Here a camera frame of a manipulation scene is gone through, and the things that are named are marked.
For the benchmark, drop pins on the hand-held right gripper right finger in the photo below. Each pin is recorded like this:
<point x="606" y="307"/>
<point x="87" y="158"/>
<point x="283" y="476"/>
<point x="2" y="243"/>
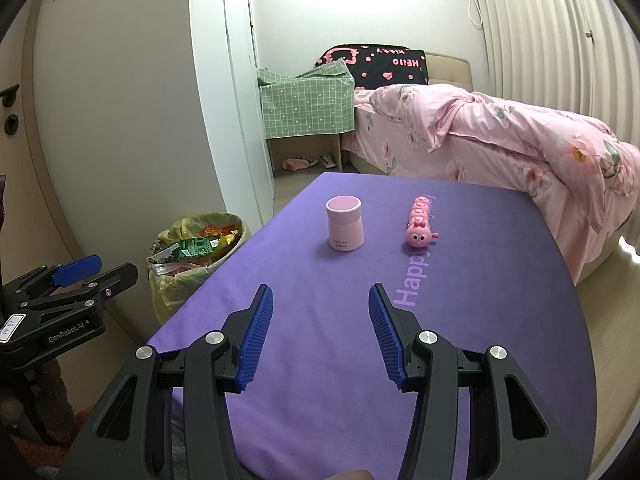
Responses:
<point x="387" y="340"/>

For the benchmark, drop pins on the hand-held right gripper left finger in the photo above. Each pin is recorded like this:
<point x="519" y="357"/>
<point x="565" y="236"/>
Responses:
<point x="255" y="340"/>

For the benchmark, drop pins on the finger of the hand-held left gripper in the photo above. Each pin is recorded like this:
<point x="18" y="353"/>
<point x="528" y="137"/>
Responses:
<point x="75" y="269"/>
<point x="115" y="277"/>

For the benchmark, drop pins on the bin with yellow bag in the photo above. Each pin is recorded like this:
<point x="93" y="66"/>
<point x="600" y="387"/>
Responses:
<point x="170" y="290"/>

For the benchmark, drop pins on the person's left forearm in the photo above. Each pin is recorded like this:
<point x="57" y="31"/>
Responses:
<point x="47" y="395"/>

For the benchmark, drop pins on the purple mat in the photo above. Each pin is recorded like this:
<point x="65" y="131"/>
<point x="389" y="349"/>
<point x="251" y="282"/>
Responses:
<point x="310" y="285"/>

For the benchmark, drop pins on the green and white packet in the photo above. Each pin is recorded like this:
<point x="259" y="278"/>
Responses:
<point x="195" y="247"/>

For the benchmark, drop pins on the wooden door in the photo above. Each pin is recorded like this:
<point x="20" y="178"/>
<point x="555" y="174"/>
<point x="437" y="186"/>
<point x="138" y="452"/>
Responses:
<point x="20" y="185"/>

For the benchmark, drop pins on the pink caterpillar toy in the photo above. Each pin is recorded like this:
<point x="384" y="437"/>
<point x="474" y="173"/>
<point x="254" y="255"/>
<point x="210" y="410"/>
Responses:
<point x="419" y="232"/>

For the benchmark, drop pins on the pink cup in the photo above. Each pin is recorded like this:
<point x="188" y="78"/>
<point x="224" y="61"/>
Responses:
<point x="345" y="230"/>

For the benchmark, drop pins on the pink slippers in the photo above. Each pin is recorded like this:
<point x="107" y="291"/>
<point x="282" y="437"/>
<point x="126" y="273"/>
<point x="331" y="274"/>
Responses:
<point x="295" y="164"/>

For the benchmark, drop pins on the white sneakers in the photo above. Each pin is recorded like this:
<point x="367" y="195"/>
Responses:
<point x="327" y="161"/>

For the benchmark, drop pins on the wooden nightstand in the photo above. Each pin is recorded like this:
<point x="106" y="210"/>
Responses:
<point x="336" y="152"/>

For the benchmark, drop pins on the white wardrobe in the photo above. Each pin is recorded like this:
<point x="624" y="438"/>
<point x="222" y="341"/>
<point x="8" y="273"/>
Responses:
<point x="235" y="110"/>

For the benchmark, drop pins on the pink floral duvet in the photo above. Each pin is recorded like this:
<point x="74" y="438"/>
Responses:
<point x="500" y="135"/>

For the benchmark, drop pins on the green checked cloth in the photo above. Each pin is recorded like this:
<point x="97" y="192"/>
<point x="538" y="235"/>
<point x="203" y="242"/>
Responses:
<point x="305" y="105"/>

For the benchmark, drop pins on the black pillow pink print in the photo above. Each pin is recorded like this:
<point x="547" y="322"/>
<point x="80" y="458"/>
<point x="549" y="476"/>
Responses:
<point x="390" y="67"/>

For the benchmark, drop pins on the white curtain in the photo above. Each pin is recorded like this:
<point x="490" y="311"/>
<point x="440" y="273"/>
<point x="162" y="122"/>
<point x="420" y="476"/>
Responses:
<point x="550" y="35"/>

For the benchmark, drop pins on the beige bed frame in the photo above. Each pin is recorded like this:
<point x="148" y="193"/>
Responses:
<point x="450" y="72"/>

